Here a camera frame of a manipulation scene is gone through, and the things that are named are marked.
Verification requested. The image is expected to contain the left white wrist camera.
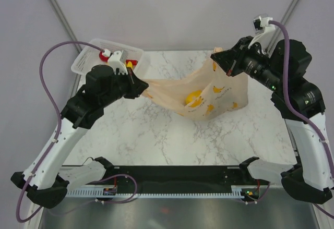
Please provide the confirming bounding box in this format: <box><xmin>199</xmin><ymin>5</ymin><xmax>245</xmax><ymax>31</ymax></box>
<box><xmin>105</xmin><ymin>51</ymin><xmax>126</xmax><ymax>71</ymax></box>

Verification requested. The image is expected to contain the aluminium frame rail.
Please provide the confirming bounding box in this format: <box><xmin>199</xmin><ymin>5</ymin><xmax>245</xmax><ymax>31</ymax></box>
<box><xmin>36</xmin><ymin>165</ymin><xmax>321</xmax><ymax>188</ymax></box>

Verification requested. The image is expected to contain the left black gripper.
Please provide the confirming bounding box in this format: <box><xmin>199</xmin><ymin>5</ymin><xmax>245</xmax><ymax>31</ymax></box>
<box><xmin>100</xmin><ymin>67</ymin><xmax>148</xmax><ymax>108</ymax></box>

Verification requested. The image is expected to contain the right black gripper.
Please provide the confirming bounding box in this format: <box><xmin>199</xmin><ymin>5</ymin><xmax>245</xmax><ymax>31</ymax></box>
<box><xmin>211</xmin><ymin>34</ymin><xmax>282</xmax><ymax>90</ymax></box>

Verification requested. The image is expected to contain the fake yellow lemon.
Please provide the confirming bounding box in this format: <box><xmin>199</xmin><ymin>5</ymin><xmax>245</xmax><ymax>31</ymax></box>
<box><xmin>185</xmin><ymin>90</ymin><xmax>203</xmax><ymax>107</ymax></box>

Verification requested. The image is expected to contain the white plastic fruit basket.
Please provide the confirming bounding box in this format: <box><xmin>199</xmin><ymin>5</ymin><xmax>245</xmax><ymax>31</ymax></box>
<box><xmin>71</xmin><ymin>38</ymin><xmax>150</xmax><ymax>78</ymax></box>

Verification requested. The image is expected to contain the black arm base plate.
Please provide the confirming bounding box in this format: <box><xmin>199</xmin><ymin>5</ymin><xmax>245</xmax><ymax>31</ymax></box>
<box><xmin>104</xmin><ymin>165</ymin><xmax>267</xmax><ymax>194</ymax></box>

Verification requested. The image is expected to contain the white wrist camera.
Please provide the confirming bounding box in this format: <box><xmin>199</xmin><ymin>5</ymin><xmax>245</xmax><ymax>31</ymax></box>
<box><xmin>105</xmin><ymin>51</ymin><xmax>126</xmax><ymax>71</ymax></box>
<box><xmin>248</xmin><ymin>14</ymin><xmax>276</xmax><ymax>51</ymax></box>

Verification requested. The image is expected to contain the white slotted cable duct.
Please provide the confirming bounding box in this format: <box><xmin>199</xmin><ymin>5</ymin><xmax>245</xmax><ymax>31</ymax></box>
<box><xmin>66</xmin><ymin>185</ymin><xmax>244</xmax><ymax>199</ymax></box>

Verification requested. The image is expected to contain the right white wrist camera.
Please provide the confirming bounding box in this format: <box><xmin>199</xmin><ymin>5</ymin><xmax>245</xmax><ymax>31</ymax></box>
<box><xmin>248</xmin><ymin>14</ymin><xmax>276</xmax><ymax>51</ymax></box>

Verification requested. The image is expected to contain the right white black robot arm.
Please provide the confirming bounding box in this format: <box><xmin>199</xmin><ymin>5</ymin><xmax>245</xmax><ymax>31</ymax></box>
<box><xmin>211</xmin><ymin>37</ymin><xmax>333</xmax><ymax>204</ymax></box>

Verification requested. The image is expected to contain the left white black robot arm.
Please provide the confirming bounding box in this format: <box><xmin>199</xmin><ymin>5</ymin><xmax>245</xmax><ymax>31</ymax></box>
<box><xmin>11</xmin><ymin>65</ymin><xmax>149</xmax><ymax>209</ymax></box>

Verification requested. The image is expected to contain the peach banana-print plastic bag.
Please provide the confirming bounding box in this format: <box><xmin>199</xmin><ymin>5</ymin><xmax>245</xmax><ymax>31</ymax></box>
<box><xmin>141</xmin><ymin>56</ymin><xmax>248</xmax><ymax>121</ymax></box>

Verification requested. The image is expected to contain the fake yellow banana bunch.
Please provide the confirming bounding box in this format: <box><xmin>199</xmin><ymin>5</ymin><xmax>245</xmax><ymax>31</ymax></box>
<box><xmin>126</xmin><ymin>61</ymin><xmax>134</xmax><ymax>71</ymax></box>

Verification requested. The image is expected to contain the fake red chili pepper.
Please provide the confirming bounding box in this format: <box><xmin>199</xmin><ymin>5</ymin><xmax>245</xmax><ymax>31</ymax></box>
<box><xmin>126</xmin><ymin>59</ymin><xmax>138</xmax><ymax>66</ymax></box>

